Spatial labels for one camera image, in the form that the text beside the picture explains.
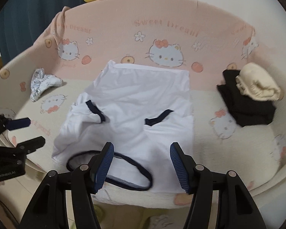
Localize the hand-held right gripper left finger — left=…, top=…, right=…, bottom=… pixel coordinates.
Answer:
left=20, top=142, right=114, bottom=229

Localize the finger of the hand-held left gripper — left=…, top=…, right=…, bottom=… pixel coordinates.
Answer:
left=0, top=117, right=31, bottom=131
left=15, top=136, right=46, bottom=156

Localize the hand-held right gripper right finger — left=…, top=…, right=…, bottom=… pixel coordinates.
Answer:
left=170, top=142, right=265, bottom=229

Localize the white t-shirt with navy trim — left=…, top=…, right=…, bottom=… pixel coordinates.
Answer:
left=51, top=60, right=195, bottom=194

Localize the small white cat print garment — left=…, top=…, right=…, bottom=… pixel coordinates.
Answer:
left=30, top=68, right=64, bottom=103

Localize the folded black garment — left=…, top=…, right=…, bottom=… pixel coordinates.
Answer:
left=216, top=69, right=277, bottom=127

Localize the folded cream garment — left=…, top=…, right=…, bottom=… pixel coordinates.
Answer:
left=235, top=62, right=285, bottom=102

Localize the pink cream cat print blanket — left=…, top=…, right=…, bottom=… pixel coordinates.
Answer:
left=0, top=0, right=286, bottom=208

